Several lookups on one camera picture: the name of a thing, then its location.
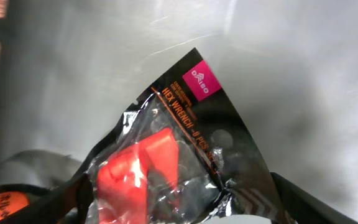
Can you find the black hex wrench packet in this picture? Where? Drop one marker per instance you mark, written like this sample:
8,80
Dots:
180,154

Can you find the red snack packet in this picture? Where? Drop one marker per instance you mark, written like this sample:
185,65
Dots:
14,197

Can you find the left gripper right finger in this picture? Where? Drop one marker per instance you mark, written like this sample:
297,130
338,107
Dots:
305,208

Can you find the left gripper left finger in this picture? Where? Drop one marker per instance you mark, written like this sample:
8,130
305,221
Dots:
69,202

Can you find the grey plastic basket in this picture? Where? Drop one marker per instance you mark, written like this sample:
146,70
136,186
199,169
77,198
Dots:
68,69

